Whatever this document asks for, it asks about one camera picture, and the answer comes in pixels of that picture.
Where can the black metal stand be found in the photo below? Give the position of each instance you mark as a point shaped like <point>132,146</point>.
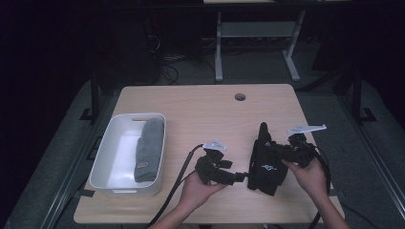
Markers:
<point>357,95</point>
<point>94,95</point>

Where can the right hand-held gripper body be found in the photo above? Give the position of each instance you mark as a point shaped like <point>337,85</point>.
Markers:
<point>299,152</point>

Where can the white metal desk frame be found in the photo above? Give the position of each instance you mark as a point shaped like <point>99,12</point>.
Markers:
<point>218,47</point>

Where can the grey tape strip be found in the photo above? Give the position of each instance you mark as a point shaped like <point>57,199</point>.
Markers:
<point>333,192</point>
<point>86,192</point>

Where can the grey mitten with label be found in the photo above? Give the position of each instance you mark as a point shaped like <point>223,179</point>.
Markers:
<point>149,149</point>

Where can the person's left hand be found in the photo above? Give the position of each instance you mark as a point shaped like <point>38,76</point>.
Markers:
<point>196,192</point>

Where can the aluminium rail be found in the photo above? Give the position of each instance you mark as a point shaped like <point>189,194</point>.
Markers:
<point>379,168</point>
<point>68,178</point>

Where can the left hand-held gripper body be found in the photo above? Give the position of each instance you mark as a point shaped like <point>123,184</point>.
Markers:
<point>211,171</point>

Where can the white plastic bin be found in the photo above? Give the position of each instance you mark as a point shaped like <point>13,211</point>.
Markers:
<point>121,159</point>

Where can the person's right hand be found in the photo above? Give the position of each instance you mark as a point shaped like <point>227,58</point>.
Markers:
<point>312,179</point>

